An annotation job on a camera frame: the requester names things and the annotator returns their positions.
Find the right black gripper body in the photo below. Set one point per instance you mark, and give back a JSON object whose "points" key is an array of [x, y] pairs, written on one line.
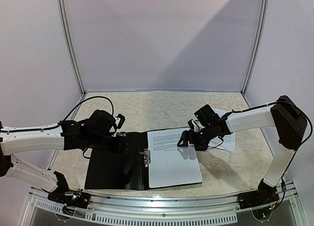
{"points": [[194, 137]]}

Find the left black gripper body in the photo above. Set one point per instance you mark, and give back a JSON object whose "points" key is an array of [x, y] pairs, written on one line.
{"points": [[119, 147]]}

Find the white paper stack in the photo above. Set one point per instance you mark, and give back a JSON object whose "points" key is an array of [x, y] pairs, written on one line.
{"points": [[227, 144]]}

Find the black clip folder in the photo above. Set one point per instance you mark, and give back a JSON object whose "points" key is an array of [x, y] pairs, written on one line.
{"points": [[120, 172]]}

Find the white printed sheet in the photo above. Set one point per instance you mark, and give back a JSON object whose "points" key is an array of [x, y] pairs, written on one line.
{"points": [[171, 165]]}

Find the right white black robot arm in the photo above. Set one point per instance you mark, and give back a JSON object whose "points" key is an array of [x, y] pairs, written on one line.
{"points": [[289, 120]]}

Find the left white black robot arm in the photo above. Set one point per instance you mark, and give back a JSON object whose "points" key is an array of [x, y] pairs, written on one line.
{"points": [[90, 133]]}

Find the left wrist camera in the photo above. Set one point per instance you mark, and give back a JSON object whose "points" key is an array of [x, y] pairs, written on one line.
{"points": [[120, 119]]}

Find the aluminium front rail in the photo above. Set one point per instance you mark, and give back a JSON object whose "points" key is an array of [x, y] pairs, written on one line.
{"points": [[100, 201]]}

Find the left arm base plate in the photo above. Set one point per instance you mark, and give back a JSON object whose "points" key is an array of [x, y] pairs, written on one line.
{"points": [[71, 198]]}

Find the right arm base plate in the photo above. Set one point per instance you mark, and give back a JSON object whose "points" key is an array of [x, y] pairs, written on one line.
{"points": [[256, 198]]}

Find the perforated white cable tray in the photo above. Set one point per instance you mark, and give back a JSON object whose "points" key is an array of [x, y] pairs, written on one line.
{"points": [[51, 214]]}

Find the right aluminium frame post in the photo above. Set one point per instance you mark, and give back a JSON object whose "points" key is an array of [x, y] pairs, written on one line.
{"points": [[256, 46]]}

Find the aluminium frame post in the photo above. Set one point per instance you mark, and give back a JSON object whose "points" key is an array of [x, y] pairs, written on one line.
{"points": [[69, 45], [256, 46]]}

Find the left aluminium frame post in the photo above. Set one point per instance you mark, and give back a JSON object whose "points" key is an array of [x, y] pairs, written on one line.
{"points": [[69, 45]]}

